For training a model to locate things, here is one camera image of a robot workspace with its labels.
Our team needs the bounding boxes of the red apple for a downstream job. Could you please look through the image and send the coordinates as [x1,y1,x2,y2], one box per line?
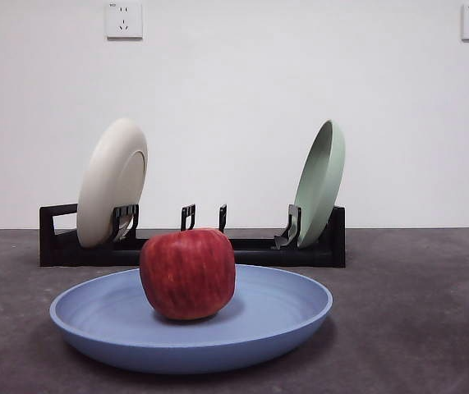
[139,227,237,322]

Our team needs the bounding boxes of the green plate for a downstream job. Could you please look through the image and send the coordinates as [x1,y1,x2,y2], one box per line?
[293,119,347,249]

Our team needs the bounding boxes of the white plate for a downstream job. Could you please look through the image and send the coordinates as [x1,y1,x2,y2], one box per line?
[76,117,149,249]

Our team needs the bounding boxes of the blue plate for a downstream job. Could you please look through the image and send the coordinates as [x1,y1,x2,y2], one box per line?
[48,263,334,375]

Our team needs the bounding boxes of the black plate rack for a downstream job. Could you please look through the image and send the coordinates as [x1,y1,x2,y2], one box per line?
[39,203,347,268]

